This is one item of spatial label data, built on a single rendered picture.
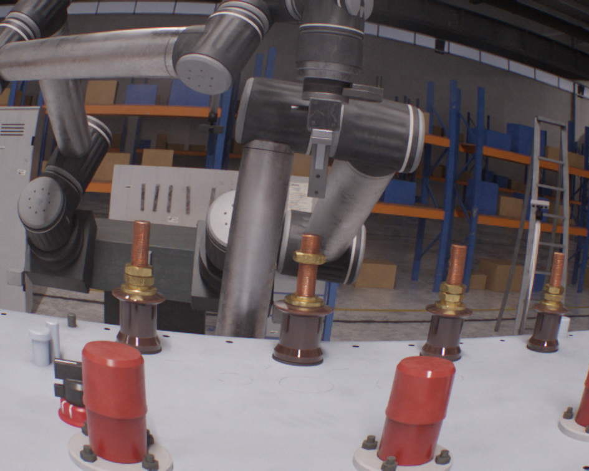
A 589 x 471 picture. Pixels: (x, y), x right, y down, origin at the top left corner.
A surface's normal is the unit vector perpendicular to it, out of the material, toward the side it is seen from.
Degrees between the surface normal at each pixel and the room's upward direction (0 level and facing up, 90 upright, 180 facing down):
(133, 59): 110
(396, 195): 90
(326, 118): 90
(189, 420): 0
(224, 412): 0
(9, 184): 90
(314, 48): 90
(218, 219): 61
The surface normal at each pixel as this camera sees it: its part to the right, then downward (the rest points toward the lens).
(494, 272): -0.96, -0.07
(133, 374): 0.83, 0.14
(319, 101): -0.02, 0.11
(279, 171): 0.52, 0.17
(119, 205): 0.24, 0.14
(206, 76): -0.37, 0.84
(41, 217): 0.16, -0.29
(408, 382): -0.63, 0.00
